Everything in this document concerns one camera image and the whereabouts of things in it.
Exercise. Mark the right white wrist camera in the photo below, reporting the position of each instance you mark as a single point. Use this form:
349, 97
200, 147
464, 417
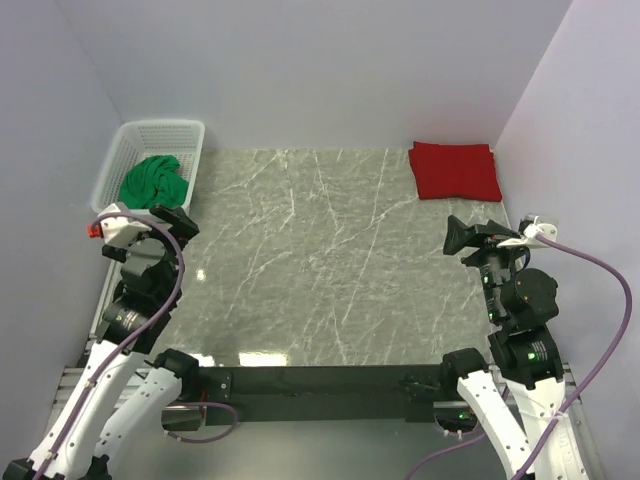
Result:
531, 228

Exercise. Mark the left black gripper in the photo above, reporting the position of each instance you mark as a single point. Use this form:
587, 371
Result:
183, 228

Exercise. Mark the folded red t-shirt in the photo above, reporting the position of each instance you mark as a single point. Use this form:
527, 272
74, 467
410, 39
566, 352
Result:
454, 171

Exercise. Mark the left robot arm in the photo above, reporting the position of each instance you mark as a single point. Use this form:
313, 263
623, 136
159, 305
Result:
95, 427

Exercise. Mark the green t-shirt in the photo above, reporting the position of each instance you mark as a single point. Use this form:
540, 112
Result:
154, 182

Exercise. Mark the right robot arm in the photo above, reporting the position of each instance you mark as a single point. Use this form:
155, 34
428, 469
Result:
537, 440

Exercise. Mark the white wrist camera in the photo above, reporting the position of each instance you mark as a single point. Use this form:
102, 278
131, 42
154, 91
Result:
531, 228
118, 232

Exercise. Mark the black base beam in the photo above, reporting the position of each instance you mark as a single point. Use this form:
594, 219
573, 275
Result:
333, 393

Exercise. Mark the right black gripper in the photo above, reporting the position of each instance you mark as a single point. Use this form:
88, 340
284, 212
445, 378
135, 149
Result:
458, 233

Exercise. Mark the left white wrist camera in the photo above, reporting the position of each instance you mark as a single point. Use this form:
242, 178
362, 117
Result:
118, 232

